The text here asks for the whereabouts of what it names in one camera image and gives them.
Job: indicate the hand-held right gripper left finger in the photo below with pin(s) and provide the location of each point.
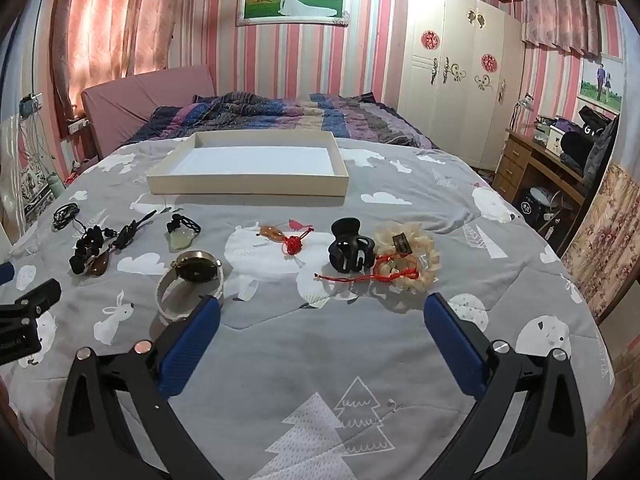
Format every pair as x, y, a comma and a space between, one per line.
190, 345

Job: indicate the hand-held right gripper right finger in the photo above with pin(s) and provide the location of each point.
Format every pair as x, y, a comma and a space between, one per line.
455, 345

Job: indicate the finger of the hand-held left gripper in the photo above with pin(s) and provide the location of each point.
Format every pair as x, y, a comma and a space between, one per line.
5, 274
35, 296

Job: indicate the black hair claw clip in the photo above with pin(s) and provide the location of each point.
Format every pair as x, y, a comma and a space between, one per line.
350, 252

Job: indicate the white shallow cardboard box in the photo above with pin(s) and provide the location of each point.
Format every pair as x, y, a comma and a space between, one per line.
260, 160

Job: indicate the cream frilly scrunchie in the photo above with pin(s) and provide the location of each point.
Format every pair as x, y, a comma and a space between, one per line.
417, 260

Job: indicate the grey animal print blanket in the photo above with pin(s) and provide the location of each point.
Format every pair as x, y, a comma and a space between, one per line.
310, 340

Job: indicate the amber pendant red knot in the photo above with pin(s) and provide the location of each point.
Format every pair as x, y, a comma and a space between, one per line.
282, 237

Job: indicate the black round box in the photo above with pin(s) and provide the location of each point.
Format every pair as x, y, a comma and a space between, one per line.
531, 204

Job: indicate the white power strip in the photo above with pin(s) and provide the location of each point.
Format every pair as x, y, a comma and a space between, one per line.
78, 126

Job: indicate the floral cloth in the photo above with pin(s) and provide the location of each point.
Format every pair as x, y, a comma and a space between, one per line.
605, 240

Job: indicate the wooden desk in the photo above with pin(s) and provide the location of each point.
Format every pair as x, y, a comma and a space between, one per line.
525, 160

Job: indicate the pink bed headboard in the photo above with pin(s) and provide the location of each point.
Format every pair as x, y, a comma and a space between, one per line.
130, 105

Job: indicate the white box on desk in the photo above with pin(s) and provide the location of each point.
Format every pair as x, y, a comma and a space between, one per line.
555, 141

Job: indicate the black bag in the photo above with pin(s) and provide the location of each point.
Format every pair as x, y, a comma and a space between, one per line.
590, 145

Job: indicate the desk lamp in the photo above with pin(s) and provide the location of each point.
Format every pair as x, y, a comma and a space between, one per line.
522, 107

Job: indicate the striped blue purple quilt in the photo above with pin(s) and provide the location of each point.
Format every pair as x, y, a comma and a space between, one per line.
300, 112

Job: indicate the long pink curtain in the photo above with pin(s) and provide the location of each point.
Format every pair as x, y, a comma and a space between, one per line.
110, 25

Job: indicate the white wardrobe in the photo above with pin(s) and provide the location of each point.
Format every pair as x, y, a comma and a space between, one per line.
450, 70

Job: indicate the framed couple poster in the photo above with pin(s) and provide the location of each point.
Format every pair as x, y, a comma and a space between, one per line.
600, 82

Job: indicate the short pink curtain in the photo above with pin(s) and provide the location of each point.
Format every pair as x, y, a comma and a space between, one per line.
560, 22

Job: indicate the framed wedding photo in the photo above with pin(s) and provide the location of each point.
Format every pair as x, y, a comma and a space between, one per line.
292, 0

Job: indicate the wall socket with chargers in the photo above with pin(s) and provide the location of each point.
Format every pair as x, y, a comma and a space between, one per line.
31, 104

